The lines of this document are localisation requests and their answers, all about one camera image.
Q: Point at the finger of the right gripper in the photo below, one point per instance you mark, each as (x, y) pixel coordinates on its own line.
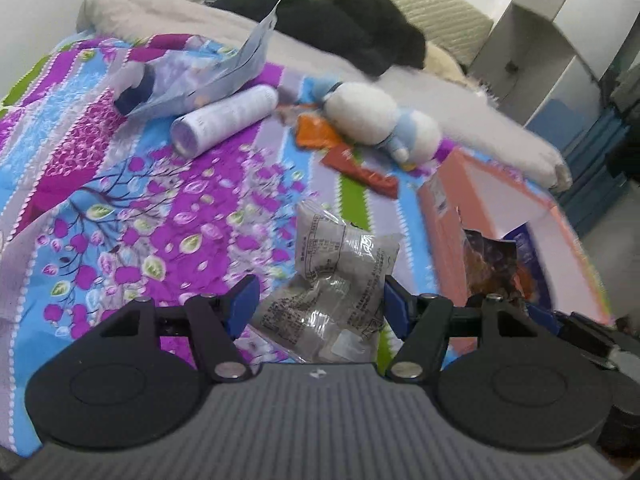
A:
(543, 317)

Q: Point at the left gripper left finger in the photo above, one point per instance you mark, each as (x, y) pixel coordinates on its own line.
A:
(143, 372)

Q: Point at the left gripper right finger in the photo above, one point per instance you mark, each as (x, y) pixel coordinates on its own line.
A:
(494, 373)

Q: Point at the brown spicy strip pack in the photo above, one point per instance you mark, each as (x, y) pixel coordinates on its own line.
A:
(494, 267)

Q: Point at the grey clear snack pack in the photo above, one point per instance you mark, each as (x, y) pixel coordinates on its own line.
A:
(331, 309)

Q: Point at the dark red snack pack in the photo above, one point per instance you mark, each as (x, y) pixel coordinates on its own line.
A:
(341, 159)

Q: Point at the blue noodle snack bag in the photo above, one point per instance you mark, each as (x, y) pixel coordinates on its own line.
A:
(532, 269)

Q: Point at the orange-red foil snack pack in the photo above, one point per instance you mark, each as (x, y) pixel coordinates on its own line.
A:
(313, 132)

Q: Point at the pink storage box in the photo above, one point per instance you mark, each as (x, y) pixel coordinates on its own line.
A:
(467, 193)

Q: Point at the floral purple bed sheet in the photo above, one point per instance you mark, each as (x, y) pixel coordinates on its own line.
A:
(97, 210)

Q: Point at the white cylinder bottle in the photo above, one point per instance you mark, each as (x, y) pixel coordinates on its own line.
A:
(197, 132)

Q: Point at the white shelf cabinet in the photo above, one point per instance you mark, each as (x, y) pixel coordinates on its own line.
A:
(552, 65)

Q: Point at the white blue plush toy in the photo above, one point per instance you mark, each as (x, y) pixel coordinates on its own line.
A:
(367, 115)

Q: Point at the translucent blue plastic bag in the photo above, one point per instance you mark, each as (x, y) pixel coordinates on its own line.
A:
(178, 83)

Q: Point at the black clothing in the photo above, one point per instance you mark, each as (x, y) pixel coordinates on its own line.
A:
(372, 35)

